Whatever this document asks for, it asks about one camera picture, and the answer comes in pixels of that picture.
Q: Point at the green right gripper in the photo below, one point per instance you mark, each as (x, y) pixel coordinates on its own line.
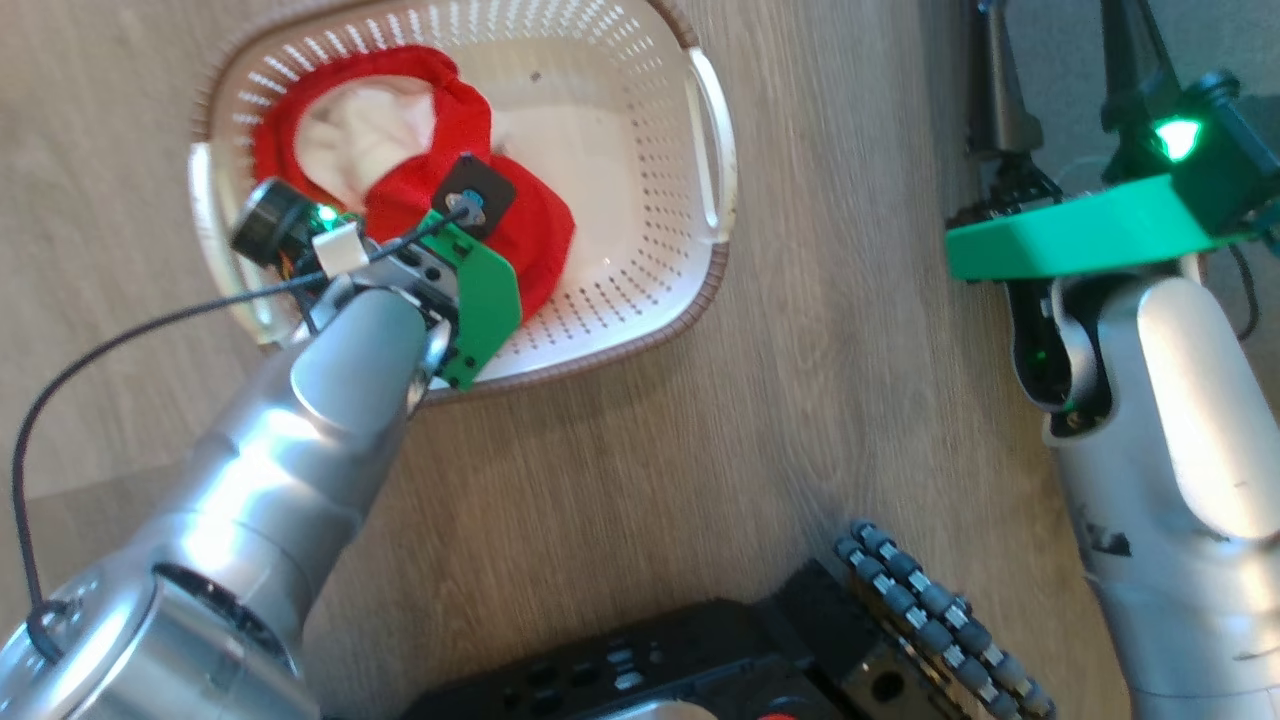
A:
(1080, 230)

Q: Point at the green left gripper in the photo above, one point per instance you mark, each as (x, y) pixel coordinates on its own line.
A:
(485, 300)

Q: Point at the red garment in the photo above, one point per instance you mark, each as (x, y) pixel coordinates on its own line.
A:
(530, 230)

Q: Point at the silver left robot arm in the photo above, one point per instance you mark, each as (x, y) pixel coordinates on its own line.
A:
(250, 500)

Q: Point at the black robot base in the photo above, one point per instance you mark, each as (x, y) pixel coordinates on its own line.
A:
(650, 660)

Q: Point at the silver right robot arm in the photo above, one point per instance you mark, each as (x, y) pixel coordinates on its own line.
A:
(1180, 450)

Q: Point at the white perforated laundry basket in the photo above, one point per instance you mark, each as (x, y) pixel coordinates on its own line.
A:
(620, 150)

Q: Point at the red button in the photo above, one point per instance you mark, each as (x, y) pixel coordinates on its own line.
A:
(777, 715)

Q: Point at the black grey roller wheel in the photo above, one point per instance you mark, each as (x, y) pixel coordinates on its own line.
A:
(930, 600)

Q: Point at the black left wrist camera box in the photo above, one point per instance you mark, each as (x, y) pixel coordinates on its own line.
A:
(492, 182)

